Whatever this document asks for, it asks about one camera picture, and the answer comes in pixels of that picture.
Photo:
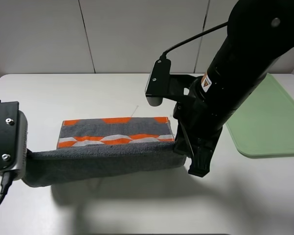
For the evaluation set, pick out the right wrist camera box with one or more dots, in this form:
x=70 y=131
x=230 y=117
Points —
x=157 y=85

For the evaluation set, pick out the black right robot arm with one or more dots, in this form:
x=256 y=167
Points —
x=258 y=33

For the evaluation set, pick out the grey towel with orange pattern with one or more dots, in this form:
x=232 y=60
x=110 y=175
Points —
x=104 y=147

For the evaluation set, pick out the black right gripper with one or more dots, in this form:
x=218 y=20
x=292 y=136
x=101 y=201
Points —
x=197 y=135

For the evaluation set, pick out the light green plastic tray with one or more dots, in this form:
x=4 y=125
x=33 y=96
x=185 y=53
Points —
x=264 y=124

